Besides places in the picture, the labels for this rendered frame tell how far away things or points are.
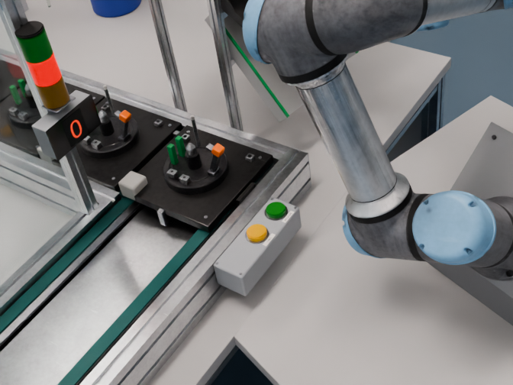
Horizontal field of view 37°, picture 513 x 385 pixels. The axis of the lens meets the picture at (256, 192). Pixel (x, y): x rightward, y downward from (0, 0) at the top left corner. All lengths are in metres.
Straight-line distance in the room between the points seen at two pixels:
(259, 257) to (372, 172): 0.34
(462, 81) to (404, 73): 1.43
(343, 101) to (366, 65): 0.91
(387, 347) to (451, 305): 0.16
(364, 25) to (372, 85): 0.97
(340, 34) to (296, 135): 0.84
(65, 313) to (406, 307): 0.66
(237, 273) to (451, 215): 0.44
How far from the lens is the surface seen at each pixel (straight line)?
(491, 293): 1.50
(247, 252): 1.51
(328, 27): 1.07
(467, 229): 1.25
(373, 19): 1.07
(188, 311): 1.49
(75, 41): 2.43
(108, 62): 2.29
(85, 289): 1.59
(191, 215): 1.59
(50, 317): 1.57
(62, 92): 1.45
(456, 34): 3.78
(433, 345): 1.48
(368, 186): 1.28
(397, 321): 1.51
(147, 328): 1.43
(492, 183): 1.49
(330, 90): 1.18
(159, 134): 1.80
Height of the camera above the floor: 2.08
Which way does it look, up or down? 44 degrees down
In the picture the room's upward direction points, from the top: 10 degrees counter-clockwise
